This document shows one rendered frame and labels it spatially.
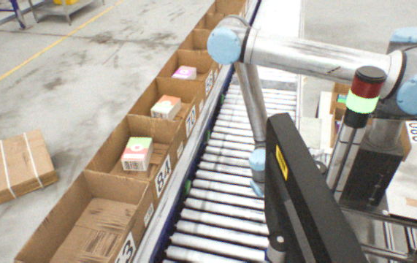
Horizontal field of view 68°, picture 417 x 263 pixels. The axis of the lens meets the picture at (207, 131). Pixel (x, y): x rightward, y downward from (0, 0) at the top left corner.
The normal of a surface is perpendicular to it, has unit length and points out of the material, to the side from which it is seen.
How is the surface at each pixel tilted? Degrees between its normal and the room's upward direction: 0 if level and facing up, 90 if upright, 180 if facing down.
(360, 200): 90
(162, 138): 89
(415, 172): 0
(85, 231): 0
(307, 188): 13
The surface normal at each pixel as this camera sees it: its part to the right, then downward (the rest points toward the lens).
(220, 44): -0.41, 0.57
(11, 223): -0.03, -0.78
